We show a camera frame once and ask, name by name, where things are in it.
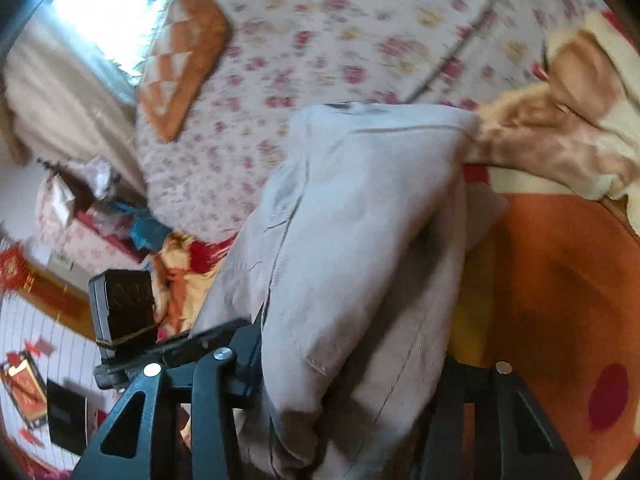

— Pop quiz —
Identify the beige grey jacket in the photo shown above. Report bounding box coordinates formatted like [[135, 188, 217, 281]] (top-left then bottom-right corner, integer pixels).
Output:
[[193, 102, 506, 479]]

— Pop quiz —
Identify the teal plastic bag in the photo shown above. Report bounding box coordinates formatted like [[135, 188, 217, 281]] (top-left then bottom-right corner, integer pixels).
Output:
[[111, 202, 172, 252]]

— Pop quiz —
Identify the pink floral box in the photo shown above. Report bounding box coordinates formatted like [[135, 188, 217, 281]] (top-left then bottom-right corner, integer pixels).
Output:
[[35, 177, 141, 275]]

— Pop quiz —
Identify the orange red yellow blanket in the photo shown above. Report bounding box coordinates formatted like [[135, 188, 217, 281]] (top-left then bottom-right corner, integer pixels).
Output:
[[150, 8, 640, 480]]

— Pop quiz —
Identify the beige curtain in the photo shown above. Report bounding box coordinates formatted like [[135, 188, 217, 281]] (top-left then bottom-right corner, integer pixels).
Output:
[[2, 6, 145, 194]]

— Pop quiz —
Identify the orange brown cushion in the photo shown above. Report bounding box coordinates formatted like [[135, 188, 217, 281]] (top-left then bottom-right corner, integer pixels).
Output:
[[138, 0, 232, 143]]

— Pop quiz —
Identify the floral quilt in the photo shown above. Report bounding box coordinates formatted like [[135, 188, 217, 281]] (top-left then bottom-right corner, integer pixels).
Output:
[[134, 0, 609, 244]]

